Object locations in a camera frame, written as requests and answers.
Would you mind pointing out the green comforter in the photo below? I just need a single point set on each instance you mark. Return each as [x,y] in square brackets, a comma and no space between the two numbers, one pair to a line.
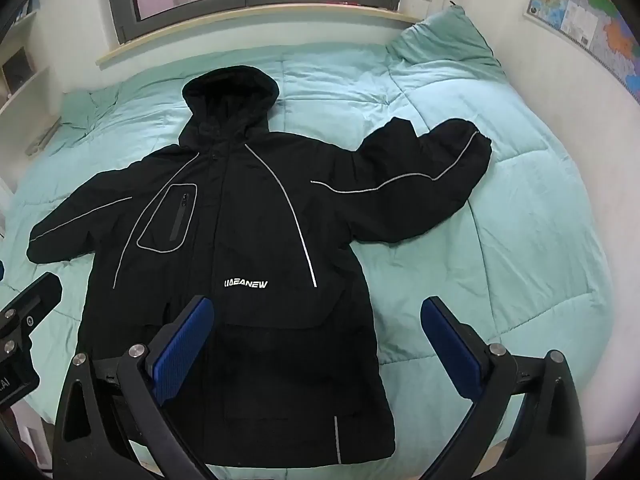
[525,240]

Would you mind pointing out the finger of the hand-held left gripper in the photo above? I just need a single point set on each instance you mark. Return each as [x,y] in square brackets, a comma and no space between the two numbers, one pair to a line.
[35,300]

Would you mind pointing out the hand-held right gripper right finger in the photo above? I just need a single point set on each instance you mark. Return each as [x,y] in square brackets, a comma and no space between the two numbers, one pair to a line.
[447,350]

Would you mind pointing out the white shelf unit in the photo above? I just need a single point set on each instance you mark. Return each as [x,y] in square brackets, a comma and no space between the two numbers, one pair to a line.
[30,90]

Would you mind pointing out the dark framed picture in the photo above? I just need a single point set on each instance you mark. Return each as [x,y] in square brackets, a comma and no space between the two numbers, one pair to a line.
[17,67]

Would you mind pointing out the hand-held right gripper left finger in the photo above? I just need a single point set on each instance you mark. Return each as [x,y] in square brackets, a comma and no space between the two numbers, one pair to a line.
[182,350]

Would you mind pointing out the wall map poster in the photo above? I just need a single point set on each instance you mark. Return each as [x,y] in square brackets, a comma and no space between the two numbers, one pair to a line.
[585,15]

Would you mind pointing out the black hooded jacket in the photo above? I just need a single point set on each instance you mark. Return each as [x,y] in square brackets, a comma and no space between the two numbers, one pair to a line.
[240,220]

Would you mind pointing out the green pillow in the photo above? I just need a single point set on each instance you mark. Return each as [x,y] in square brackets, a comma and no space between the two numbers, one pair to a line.
[87,107]
[445,42]

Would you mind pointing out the beige windowsill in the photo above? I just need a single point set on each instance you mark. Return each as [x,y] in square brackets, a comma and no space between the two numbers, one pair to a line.
[260,22]

